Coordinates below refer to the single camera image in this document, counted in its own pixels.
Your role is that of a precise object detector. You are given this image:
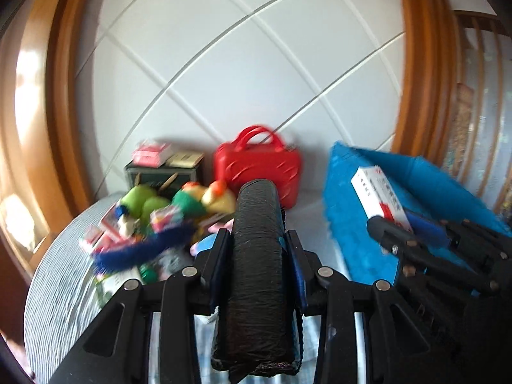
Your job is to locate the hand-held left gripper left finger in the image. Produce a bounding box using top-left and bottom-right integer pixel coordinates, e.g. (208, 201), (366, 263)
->
(48, 230), (235, 384)

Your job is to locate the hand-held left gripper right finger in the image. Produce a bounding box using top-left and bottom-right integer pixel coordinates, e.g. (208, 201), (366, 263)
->
(285, 230), (435, 384)

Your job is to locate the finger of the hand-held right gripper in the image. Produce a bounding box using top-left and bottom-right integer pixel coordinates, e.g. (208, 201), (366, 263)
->
(366, 215), (502, 296)
(404, 209), (512, 265)

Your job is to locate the black garbage bag roll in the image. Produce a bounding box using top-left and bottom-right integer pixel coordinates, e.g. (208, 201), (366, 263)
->
(210, 179), (299, 380)

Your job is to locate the small red white box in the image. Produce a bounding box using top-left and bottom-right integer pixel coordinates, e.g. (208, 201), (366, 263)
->
(351, 166), (414, 235)

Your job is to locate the blue plastic container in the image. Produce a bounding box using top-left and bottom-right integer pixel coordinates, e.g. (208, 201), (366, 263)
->
(322, 141), (500, 284)

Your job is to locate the blue pig plush toy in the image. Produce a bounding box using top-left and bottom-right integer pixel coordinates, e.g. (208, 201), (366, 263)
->
(190, 220), (235, 257)

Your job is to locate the yellow green duck plush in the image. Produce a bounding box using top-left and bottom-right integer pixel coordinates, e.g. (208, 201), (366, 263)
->
(172, 180), (237, 219)

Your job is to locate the colourful tissue packet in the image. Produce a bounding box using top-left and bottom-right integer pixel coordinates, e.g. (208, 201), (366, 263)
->
(150, 206), (185, 233)

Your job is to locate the blue bottle brush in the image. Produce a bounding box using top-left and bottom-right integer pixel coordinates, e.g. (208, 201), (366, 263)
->
(92, 224), (196, 273)

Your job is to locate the green plush toy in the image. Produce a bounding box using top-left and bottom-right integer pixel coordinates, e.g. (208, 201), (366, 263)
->
(120, 184), (169, 225)

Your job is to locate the patterned rolled rug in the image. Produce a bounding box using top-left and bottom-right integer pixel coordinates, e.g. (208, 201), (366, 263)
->
(442, 82), (475, 177)

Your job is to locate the dark green box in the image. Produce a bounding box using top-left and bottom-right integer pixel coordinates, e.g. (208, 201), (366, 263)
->
(124, 160), (204, 190)

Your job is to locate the red plastic handbag case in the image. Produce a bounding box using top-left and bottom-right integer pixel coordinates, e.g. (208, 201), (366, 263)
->
(213, 126), (301, 209)

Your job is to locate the beige flat box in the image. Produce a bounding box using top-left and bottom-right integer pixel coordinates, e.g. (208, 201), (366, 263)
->
(166, 151), (203, 167)

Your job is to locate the pink packet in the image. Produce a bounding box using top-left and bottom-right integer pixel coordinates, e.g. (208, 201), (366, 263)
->
(132, 141), (172, 167)

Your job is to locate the wooden slatted partition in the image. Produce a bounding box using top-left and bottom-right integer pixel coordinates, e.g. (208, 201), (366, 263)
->
(452, 8), (512, 217)

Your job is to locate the striped tablecloth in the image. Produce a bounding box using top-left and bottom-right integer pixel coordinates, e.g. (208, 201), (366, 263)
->
(24, 196), (369, 384)

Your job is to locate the white dog plush keychain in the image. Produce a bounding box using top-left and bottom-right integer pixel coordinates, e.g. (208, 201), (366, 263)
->
(116, 204), (137, 236)

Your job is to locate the wooden frame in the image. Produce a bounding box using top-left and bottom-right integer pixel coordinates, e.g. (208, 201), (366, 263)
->
(390, 0), (460, 169)
(0, 0), (108, 281)

